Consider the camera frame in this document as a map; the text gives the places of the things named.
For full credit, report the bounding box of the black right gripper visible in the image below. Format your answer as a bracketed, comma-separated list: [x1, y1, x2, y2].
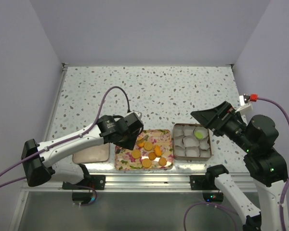
[191, 99, 256, 152]

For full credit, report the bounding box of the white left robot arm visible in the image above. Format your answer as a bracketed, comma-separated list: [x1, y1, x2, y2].
[21, 111, 144, 189]

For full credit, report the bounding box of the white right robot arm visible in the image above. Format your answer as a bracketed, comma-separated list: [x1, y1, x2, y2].
[191, 102, 289, 231]

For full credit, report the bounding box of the green round cookie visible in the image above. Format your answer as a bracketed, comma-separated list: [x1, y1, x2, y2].
[194, 130, 204, 140]

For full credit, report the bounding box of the floral yellow tray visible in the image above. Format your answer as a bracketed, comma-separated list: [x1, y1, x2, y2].
[115, 129, 174, 171]

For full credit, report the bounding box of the gold tin lid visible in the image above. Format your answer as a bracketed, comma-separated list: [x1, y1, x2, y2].
[72, 143, 110, 164]

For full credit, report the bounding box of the cookie tin with paper cups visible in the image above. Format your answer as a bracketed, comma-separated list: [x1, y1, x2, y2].
[172, 123, 212, 161]

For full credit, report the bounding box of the plain round orange cookie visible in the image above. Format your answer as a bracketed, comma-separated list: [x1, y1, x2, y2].
[158, 157, 167, 167]

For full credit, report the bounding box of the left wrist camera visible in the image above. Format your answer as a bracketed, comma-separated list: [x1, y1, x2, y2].
[133, 111, 142, 120]

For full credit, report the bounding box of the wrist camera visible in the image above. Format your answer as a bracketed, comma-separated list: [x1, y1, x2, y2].
[236, 94, 258, 115]
[133, 111, 142, 120]

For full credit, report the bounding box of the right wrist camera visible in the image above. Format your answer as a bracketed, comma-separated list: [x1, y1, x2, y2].
[236, 94, 258, 115]

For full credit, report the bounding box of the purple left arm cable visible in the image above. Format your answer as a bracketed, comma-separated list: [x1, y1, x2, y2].
[0, 86, 132, 192]

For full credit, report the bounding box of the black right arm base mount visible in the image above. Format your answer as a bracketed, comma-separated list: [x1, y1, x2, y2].
[189, 165, 229, 203]

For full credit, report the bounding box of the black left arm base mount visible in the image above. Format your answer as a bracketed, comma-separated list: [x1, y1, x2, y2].
[62, 164, 106, 207]

